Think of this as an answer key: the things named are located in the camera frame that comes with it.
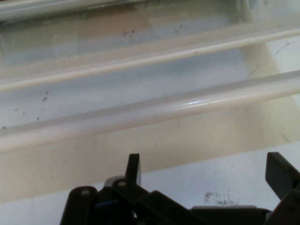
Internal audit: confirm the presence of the cream glass oven door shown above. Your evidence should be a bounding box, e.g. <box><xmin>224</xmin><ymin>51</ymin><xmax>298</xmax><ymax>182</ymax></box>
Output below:
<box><xmin>0</xmin><ymin>0</ymin><xmax>300</xmax><ymax>155</ymax></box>

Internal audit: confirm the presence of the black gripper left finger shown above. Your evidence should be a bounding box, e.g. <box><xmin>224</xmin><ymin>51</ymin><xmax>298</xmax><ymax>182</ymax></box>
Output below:
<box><xmin>59</xmin><ymin>153</ymin><xmax>203</xmax><ymax>225</ymax></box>

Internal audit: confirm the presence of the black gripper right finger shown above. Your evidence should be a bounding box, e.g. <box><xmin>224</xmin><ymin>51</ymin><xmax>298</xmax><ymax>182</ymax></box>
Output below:
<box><xmin>264</xmin><ymin>151</ymin><xmax>300</xmax><ymax>225</ymax></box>

